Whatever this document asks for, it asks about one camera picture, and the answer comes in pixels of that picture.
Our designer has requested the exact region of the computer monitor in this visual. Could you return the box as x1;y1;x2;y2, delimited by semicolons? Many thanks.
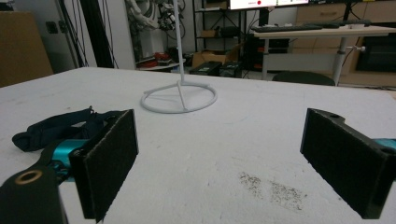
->
228;0;311;10

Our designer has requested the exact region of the black keyboard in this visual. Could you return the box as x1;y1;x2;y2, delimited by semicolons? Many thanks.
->
250;23;324;34

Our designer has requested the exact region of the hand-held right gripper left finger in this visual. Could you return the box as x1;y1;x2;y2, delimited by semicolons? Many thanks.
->
68;108;140;224

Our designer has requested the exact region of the open cardboard box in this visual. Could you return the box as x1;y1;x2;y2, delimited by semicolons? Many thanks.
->
191;43;245;69

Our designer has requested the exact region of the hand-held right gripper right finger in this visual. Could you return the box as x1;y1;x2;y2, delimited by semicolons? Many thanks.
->
300;107;396;220

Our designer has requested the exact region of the white ring-base stand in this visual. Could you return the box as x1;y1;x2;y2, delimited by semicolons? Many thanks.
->
139;0;219;115

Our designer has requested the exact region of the light wooden desk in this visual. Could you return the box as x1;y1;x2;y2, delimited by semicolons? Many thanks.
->
253;25;396;87

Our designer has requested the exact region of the black metal shelf rack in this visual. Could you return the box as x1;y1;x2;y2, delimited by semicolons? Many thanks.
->
191;0;248;63

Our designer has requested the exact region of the dark blue fabric strap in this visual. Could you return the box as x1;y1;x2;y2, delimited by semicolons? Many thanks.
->
11;105;126;153

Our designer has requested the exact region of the brown cardboard panel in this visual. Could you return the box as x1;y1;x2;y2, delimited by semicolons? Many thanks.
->
0;10;54;89

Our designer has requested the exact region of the black equipment case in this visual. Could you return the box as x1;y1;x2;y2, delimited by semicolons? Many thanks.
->
189;61;223;77
219;61;244;79

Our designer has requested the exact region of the black metal post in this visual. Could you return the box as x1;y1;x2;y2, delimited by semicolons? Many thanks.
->
78;0;115;69

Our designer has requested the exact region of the red tool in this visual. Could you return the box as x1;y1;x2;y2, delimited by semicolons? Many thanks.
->
153;51;171;63

